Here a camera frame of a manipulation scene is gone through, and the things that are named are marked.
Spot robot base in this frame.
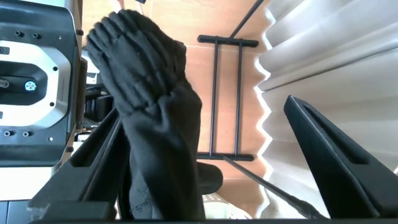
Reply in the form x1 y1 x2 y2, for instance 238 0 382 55
0 0 121 220

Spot black clothes rack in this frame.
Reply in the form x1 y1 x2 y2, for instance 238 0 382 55
196 0 327 220

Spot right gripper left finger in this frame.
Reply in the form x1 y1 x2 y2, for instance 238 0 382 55
27 107 131 220

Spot black shorts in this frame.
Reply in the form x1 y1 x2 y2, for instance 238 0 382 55
86 9 224 220

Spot white laundry basket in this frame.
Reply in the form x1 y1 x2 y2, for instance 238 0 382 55
201 192 253 220

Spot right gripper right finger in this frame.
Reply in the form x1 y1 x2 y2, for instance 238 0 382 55
283 95 398 219

